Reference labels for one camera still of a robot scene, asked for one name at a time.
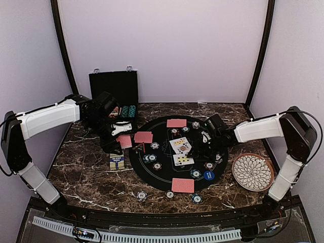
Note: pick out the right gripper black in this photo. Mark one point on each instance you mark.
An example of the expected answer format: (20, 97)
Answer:
(198, 148)

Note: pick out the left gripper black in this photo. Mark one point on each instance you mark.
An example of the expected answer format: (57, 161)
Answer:
(109, 145)

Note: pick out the red playing card deck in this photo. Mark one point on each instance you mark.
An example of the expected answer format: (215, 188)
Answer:
(125, 141)

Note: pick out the blue white chip mat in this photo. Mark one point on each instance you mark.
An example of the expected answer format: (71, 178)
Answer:
(154, 145)
(218, 159)

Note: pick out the red triangle dealer marker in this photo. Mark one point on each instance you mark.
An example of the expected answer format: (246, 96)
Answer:
(140, 147)

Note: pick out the blue small blind button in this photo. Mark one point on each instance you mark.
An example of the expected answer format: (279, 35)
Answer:
(209, 175)

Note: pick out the face-up card yellow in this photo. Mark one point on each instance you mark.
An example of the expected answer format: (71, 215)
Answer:
(182, 160)

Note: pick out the dealt red card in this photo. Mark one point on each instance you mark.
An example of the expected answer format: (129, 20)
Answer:
(176, 123)
(143, 137)

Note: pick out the dealt red cards front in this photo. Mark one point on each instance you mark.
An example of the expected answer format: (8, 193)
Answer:
(182, 185)

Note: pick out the blue green chip stack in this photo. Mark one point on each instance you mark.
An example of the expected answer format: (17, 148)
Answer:
(196, 198)

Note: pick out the blue white chip stack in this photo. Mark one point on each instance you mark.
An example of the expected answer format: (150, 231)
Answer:
(141, 196)

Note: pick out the red white chip stack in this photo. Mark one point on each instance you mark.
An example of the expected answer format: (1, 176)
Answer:
(169, 194)

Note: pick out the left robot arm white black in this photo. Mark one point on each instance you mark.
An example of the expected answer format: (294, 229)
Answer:
(19, 127)

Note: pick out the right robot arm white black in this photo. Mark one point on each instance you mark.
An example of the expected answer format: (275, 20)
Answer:
(300, 131)

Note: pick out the wooden card holder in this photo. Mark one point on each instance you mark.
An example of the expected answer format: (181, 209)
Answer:
(117, 162)

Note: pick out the card box in case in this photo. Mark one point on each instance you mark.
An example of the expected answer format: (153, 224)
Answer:
(114, 113)

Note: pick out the teal chips in case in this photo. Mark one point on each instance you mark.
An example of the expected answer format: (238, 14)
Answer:
(128, 111)

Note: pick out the floral patterned ceramic plate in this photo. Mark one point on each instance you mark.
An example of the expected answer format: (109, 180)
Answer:
(253, 172)

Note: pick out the round black poker mat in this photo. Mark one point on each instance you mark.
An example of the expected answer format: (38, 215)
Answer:
(162, 179)

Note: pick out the black poker chip case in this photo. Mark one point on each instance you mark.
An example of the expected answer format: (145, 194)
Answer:
(123, 85)

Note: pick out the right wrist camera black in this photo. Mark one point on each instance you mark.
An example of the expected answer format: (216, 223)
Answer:
(215, 125)

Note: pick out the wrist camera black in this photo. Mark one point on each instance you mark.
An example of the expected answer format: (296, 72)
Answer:
(215, 125)
(107, 103)

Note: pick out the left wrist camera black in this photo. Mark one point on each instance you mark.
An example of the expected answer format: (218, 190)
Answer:
(107, 103)

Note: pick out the white cable duct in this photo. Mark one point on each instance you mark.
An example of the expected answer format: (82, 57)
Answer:
(119, 234)

